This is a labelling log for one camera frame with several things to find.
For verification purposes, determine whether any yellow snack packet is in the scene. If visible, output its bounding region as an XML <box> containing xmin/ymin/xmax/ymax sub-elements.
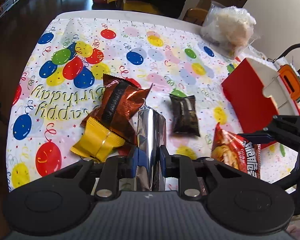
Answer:
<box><xmin>70</xmin><ymin>117</ymin><xmax>125</xmax><ymax>162</ymax></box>

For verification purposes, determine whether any red cardboard box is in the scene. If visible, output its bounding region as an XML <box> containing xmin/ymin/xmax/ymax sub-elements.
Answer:
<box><xmin>221</xmin><ymin>57</ymin><xmax>300</xmax><ymax>149</ymax></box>

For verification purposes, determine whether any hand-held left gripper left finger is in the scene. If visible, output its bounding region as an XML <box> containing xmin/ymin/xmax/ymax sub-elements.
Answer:
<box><xmin>52</xmin><ymin>147</ymin><xmax>141</xmax><ymax>200</ymax></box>

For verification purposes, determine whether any balloon print tablecloth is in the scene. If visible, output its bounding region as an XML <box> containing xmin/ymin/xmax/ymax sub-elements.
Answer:
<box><xmin>5</xmin><ymin>17</ymin><xmax>300</xmax><ymax>193</ymax></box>

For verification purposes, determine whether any silver foil snack packet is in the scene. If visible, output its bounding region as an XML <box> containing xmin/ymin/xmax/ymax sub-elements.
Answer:
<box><xmin>134</xmin><ymin>99</ymin><xmax>167</xmax><ymax>192</ymax></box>

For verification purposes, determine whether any red snack packet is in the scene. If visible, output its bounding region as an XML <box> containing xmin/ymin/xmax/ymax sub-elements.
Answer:
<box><xmin>211</xmin><ymin>122</ymin><xmax>262</xmax><ymax>179</ymax></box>

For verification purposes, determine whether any wooden chair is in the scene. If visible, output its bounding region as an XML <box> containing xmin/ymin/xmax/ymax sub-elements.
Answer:
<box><xmin>182</xmin><ymin>7</ymin><xmax>209</xmax><ymax>27</ymax></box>

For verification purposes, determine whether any brown snack packet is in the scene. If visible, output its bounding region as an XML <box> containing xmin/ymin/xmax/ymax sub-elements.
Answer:
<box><xmin>80</xmin><ymin>74</ymin><xmax>150</xmax><ymax>145</ymax></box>

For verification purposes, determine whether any orange device with cable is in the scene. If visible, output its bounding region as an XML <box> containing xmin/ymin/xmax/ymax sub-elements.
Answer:
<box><xmin>277</xmin><ymin>64</ymin><xmax>300</xmax><ymax>103</ymax></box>

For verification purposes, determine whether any clear bag of puffed snacks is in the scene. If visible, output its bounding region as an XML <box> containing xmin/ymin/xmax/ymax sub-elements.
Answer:
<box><xmin>200</xmin><ymin>1</ymin><xmax>262</xmax><ymax>59</ymax></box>

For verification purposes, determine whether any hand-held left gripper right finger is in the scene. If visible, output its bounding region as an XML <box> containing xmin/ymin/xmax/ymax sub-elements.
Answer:
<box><xmin>160</xmin><ymin>145</ymin><xmax>243</xmax><ymax>200</ymax></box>

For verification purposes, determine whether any black snack packet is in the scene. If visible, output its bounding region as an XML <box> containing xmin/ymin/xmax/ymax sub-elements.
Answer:
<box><xmin>169</xmin><ymin>94</ymin><xmax>201</xmax><ymax>137</ymax></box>

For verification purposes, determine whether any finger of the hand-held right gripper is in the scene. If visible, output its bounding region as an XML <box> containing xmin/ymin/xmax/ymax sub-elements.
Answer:
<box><xmin>240</xmin><ymin>115</ymin><xmax>300</xmax><ymax>144</ymax></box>

